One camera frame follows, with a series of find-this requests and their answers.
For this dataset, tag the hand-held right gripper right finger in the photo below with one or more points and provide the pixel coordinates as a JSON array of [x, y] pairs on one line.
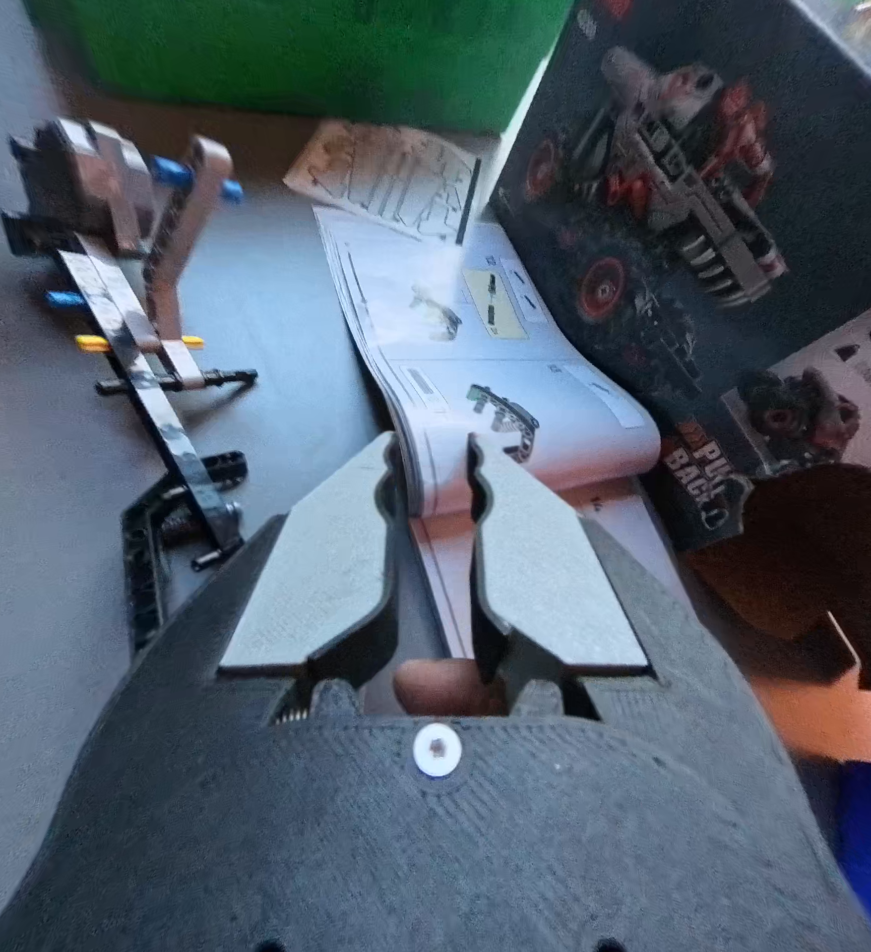
[[547, 580]]

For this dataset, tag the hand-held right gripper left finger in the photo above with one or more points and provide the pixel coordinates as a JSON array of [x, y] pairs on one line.
[[316, 580]]

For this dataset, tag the black angled lego beam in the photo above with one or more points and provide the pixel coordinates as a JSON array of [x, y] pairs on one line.
[[142, 580]]

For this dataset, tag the lego instruction booklet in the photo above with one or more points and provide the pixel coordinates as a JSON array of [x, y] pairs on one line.
[[480, 357]]

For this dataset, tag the partly built lego chassis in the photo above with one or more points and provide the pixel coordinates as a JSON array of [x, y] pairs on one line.
[[119, 297]]

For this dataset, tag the lego sticker sheet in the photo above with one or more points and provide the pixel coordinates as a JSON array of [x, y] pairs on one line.
[[376, 171]]

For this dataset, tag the dark lego set box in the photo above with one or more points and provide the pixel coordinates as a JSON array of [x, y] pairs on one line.
[[703, 186]]

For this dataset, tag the person's right hand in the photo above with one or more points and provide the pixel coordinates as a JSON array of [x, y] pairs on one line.
[[443, 688]]

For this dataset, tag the cardboard sheet stand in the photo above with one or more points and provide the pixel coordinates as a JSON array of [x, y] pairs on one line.
[[815, 558]]

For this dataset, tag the green plastic bin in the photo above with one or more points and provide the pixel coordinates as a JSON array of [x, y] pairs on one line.
[[294, 52]]

